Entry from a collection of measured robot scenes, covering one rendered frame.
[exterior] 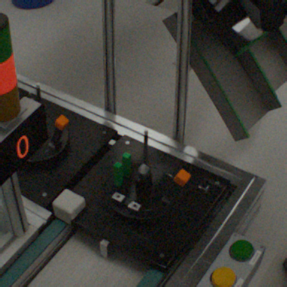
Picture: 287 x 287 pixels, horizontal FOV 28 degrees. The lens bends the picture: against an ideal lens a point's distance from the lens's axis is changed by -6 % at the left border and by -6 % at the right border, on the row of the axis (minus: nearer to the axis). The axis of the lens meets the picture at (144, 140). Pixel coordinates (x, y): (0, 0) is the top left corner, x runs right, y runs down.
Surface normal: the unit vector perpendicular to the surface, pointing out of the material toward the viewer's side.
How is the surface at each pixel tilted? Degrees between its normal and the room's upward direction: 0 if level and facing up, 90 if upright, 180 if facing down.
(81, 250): 0
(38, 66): 0
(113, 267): 0
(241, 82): 45
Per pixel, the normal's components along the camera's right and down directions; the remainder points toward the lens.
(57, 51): 0.00, -0.72
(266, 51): 0.53, -0.18
